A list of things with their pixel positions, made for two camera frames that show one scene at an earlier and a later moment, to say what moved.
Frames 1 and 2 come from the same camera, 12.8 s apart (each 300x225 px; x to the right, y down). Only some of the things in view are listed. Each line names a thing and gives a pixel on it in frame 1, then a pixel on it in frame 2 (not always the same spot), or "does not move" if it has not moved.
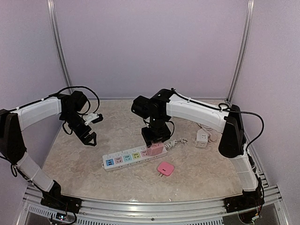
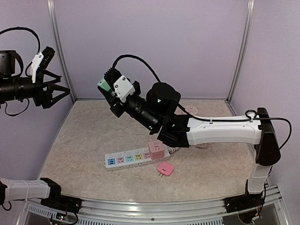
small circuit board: [61, 216] does not move
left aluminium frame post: [52, 11] does not move
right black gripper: [147, 137] to [111, 99]
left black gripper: [81, 135] to [46, 98]
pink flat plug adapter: [165, 168] does not move
